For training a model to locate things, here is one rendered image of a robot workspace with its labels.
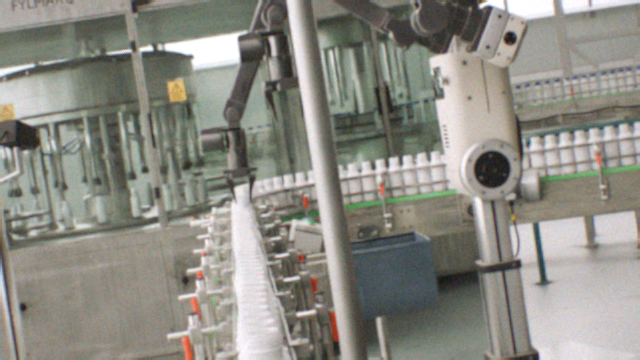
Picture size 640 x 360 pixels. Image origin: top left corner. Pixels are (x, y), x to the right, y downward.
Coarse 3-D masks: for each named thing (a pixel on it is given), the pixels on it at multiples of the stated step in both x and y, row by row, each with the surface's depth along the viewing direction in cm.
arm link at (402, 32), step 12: (336, 0) 337; (348, 0) 337; (360, 0) 337; (360, 12) 337; (372, 12) 337; (384, 12) 337; (372, 24) 338; (384, 24) 337; (396, 24) 335; (408, 24) 335; (396, 36) 335; (408, 36) 336
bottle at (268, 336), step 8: (264, 328) 135; (272, 328) 134; (248, 336) 132; (256, 336) 132; (264, 336) 131; (272, 336) 132; (280, 336) 134; (248, 344) 133; (256, 344) 132; (264, 344) 131; (272, 344) 132; (280, 344) 133; (248, 352) 132; (256, 352) 132; (264, 352) 131; (272, 352) 132; (280, 352) 132
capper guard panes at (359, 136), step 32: (320, 32) 870; (352, 32) 871; (352, 64) 872; (384, 64) 874; (416, 64) 876; (352, 96) 873; (416, 96) 877; (352, 128) 874; (384, 128) 876; (416, 128) 878; (352, 160) 875; (384, 160) 877; (416, 160) 879
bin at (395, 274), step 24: (360, 240) 413; (384, 240) 413; (408, 240) 414; (312, 264) 386; (360, 264) 382; (384, 264) 383; (408, 264) 384; (432, 264) 384; (360, 288) 383; (384, 288) 383; (408, 288) 384; (432, 288) 385; (384, 312) 384; (408, 312) 390
